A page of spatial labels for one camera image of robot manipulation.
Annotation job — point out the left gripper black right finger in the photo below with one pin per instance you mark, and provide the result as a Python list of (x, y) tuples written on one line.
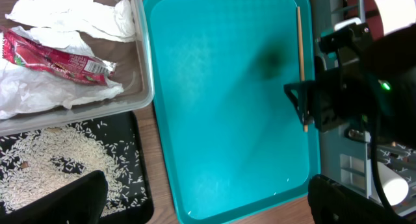
[(331, 203)]

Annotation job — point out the pink bowl with rice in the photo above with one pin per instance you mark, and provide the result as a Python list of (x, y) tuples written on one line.
[(386, 16)]

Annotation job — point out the white paper cup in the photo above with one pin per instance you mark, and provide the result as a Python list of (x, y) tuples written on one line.
[(394, 186)]

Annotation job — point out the black food waste tray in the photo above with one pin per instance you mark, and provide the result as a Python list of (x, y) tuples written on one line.
[(121, 123)]

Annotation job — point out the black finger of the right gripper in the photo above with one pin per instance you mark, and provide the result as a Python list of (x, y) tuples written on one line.
[(301, 95)]

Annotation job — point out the rice pile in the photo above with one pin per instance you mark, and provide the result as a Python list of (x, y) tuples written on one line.
[(36, 163)]

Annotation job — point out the grey plastic dish rack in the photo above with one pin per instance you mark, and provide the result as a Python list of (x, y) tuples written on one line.
[(345, 153)]

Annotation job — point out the red snack wrapper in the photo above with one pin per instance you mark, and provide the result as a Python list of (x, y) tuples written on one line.
[(77, 68)]

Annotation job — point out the right wooden chopstick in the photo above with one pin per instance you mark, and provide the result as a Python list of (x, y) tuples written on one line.
[(300, 45)]

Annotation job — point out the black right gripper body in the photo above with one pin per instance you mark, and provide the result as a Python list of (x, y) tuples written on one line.
[(352, 91)]

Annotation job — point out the teal plastic tray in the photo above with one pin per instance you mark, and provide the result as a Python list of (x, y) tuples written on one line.
[(232, 142)]

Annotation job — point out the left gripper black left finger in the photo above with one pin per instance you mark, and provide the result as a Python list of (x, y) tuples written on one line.
[(81, 201)]

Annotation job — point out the clear plastic waste bin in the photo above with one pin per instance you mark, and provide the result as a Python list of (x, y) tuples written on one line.
[(134, 71)]

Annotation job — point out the white paper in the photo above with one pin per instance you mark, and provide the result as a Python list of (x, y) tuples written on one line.
[(58, 24)]

